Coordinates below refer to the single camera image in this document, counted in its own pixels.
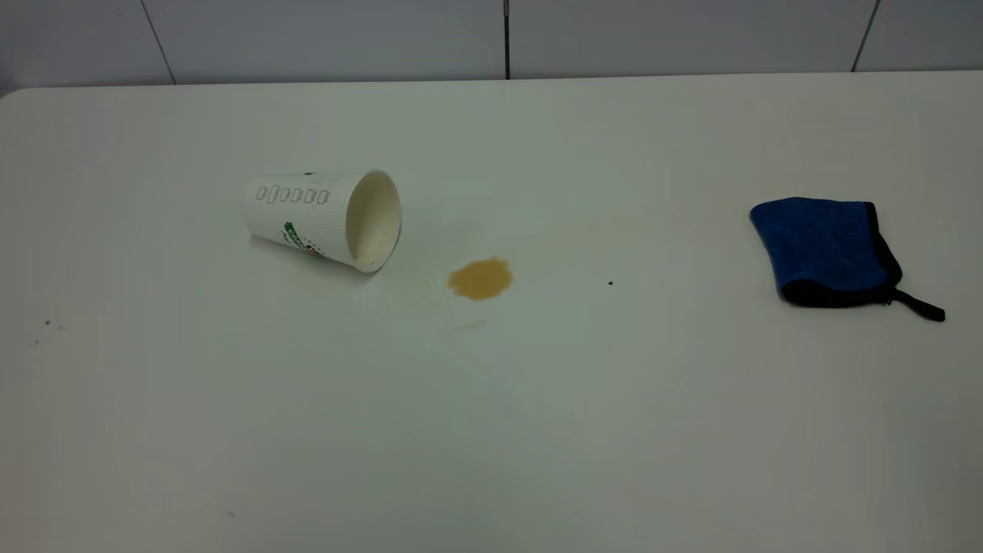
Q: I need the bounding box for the white paper coffee cup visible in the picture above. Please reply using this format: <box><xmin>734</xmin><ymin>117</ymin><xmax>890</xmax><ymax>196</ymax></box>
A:
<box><xmin>243</xmin><ymin>170</ymin><xmax>403</xmax><ymax>274</ymax></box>

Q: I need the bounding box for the blue microfiber cloth black trim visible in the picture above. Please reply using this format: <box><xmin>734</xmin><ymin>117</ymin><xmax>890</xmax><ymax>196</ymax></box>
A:
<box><xmin>750</xmin><ymin>197</ymin><xmax>946</xmax><ymax>323</ymax></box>

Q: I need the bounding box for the brown coffee spill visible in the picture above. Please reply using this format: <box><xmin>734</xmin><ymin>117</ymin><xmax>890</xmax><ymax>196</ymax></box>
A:
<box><xmin>448</xmin><ymin>257</ymin><xmax>514</xmax><ymax>301</ymax></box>

